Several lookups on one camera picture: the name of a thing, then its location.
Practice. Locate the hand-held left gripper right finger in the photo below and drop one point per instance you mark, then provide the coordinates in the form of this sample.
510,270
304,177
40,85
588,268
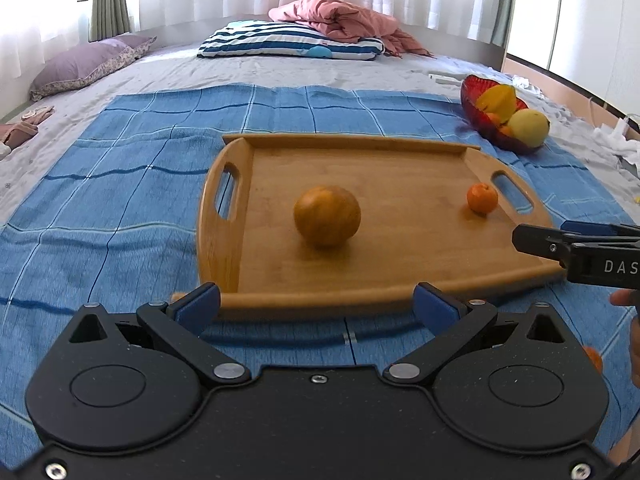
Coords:
435,307

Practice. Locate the large brownish orange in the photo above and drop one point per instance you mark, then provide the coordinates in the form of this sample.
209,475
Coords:
327,216

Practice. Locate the person's right hand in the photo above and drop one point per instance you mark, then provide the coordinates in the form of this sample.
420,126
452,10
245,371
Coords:
625,298

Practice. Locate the white crumpled paper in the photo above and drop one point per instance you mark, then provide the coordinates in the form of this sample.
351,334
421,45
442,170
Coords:
525,84

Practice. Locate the green curtain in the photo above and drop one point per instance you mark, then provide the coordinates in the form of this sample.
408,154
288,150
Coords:
505,5
107,0

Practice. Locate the grey bed sheet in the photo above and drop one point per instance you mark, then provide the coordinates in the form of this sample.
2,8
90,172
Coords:
200,72

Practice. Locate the small white box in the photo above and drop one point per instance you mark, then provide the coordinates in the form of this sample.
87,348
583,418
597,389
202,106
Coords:
442,78

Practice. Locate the wooden bed frame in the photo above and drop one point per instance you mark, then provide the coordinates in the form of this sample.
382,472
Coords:
530,71

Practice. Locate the blue checked blanket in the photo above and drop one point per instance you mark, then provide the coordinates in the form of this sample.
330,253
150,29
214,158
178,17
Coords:
125,200

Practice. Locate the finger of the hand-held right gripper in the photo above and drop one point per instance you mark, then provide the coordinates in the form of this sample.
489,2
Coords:
587,227
537,241

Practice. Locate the small orange mandarin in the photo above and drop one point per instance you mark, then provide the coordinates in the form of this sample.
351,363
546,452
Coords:
505,131
492,119
482,199

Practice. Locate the purple pillow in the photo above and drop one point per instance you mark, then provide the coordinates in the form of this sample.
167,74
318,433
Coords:
85,65

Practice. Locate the white crumpled cloth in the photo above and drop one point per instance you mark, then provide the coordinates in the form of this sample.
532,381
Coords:
617,142

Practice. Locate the white wardrobe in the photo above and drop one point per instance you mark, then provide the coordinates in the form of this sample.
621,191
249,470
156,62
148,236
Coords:
575,10

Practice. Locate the blue white striped pillow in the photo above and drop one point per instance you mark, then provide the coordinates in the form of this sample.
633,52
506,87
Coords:
280,40

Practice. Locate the yellow starfruit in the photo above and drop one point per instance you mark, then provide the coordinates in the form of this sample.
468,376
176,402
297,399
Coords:
497,102

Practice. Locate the pink slipper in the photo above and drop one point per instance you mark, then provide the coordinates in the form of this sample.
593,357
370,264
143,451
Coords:
37,114
15,134

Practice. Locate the red glass bowl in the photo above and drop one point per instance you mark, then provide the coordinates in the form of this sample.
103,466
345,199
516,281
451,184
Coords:
472,105

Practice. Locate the pink quilt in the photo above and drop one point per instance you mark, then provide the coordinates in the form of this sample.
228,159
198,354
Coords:
350,20

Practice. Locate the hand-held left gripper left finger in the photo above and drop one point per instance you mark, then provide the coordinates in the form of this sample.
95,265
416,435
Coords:
197,307

